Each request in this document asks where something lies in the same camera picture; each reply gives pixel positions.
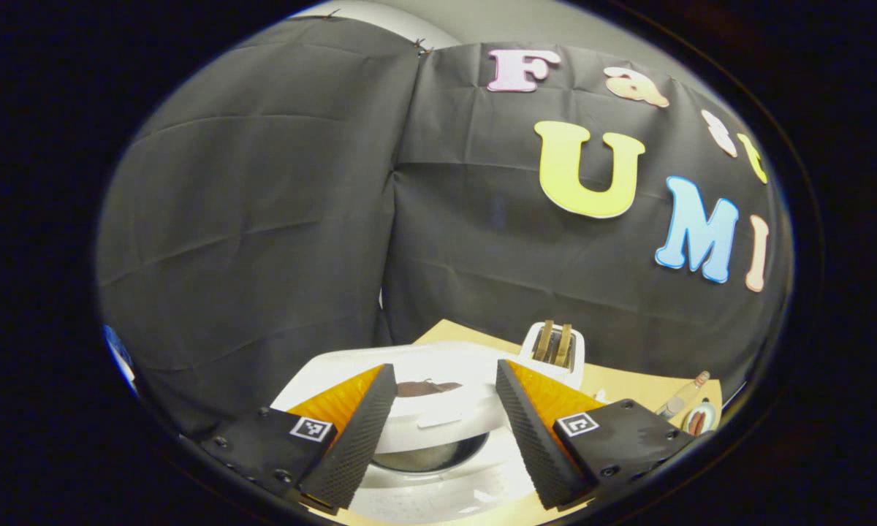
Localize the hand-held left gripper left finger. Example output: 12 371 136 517
201 364 398 514

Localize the small clear plastic bottle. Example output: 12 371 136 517
656 370 711 419

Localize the white chopstick holder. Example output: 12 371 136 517
519 320 585 389

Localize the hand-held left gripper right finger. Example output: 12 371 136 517
496 359 706 511

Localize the pale green plate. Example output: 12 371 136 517
683 400 718 437

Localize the white rice cooker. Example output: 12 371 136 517
270 342 549 525

